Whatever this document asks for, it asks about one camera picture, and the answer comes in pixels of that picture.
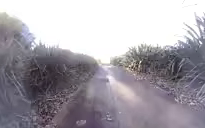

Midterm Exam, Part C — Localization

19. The grey asphalt path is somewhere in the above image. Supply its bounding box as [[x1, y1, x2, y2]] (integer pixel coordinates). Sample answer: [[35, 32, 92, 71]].
[[51, 64, 205, 128]]

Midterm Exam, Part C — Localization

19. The leaf-strewn mulch strip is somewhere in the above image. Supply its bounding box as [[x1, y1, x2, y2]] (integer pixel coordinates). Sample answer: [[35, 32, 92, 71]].
[[26, 69, 99, 128], [123, 68, 205, 114]]

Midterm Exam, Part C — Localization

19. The row of flax bushes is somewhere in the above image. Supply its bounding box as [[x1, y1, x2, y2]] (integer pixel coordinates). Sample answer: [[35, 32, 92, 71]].
[[109, 12, 205, 104], [0, 10, 101, 128]]

